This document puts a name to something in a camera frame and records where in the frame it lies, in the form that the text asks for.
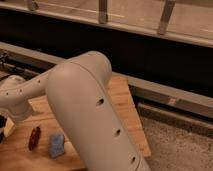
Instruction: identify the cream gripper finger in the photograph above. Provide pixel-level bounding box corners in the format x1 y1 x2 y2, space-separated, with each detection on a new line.
4 118 15 137

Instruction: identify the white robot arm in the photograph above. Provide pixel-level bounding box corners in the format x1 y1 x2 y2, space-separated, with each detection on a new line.
0 51 151 171

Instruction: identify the dark object at left edge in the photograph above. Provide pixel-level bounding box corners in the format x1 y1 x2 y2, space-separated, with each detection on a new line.
0 115 7 143

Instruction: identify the blue sponge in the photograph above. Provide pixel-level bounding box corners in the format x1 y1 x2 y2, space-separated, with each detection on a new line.
49 134 65 158

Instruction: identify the metal window rail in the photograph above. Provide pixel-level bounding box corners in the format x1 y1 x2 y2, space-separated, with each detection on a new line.
0 0 213 48

